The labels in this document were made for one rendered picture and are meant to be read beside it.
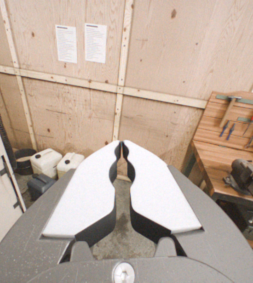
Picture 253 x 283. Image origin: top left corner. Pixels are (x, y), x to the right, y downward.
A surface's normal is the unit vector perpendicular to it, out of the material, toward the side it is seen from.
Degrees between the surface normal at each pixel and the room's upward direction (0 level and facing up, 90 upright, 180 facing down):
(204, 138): 90
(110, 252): 0
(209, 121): 90
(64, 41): 90
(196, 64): 90
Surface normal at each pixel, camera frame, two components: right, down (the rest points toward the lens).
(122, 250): 0.13, -0.86
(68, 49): -0.20, 0.46
